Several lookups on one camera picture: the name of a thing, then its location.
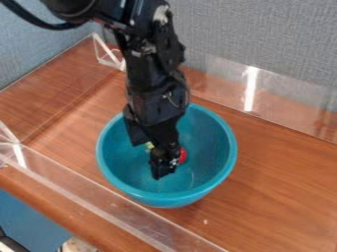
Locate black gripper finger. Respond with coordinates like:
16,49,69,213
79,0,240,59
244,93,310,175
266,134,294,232
124,116,148,146
148,146,182,180

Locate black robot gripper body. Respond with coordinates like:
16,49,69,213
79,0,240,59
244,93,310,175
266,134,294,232
123,83,190,150

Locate red toy strawberry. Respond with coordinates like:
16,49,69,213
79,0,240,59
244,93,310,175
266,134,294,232
143,141,190,165

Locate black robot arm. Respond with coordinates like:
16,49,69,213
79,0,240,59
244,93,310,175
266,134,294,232
41,0,190,179

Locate blue plastic bowl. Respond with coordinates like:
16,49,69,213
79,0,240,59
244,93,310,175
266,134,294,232
95,103,238,209

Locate clear acrylic front barrier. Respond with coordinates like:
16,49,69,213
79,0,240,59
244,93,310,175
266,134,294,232
0,121,228,252

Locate clear acrylic barrier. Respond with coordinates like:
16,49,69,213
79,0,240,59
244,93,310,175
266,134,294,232
0,121,228,252
91,32,337,145

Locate clear acrylic back barrier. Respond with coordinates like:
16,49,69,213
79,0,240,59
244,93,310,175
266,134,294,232
91,32,337,145

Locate clear acrylic corner bracket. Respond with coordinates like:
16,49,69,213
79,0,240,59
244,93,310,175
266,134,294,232
92,32,127,72

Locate black cable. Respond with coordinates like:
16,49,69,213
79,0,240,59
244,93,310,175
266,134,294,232
0,0,84,32

